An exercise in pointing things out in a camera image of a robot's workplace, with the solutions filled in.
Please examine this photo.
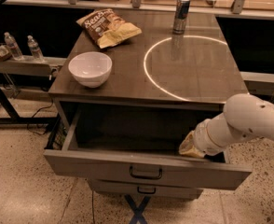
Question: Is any grey drawer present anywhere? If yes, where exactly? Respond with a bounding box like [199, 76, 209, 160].
[88, 180, 203, 200]
[45, 104, 252, 190]

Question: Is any grey bottom drawer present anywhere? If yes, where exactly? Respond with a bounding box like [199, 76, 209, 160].
[88, 180, 203, 200]

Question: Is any grey top drawer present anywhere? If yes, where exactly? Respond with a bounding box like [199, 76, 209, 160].
[45, 104, 252, 190]

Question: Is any plastic water bottle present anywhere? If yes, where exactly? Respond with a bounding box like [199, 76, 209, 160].
[27, 35, 45, 63]
[4, 32, 23, 61]

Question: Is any grey side bench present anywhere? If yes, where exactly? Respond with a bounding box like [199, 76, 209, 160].
[0, 56, 66, 125]

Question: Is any white bowl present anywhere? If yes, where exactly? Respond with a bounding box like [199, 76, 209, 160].
[68, 51, 112, 88]

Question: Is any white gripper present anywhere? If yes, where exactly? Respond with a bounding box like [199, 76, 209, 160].
[179, 119, 226, 159]

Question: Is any grey drawer cabinet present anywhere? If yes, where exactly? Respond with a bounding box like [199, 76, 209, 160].
[48, 8, 251, 201]

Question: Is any grey back shelf rail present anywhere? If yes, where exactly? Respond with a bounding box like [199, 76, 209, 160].
[2, 0, 274, 21]

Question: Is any silver blue drink can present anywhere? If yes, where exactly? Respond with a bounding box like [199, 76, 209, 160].
[172, 0, 190, 35]

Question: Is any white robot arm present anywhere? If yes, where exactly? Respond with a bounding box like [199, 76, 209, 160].
[179, 94, 274, 158]

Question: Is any left plastic water bottle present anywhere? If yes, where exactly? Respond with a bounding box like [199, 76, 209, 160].
[4, 32, 23, 61]

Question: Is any small dark bowl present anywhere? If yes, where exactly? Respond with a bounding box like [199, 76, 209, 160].
[0, 42, 12, 62]

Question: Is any yellow brown chip bag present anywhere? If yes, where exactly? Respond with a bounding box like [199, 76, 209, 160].
[76, 8, 142, 49]

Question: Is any right plastic water bottle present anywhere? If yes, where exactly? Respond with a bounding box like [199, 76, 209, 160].
[27, 35, 45, 63]

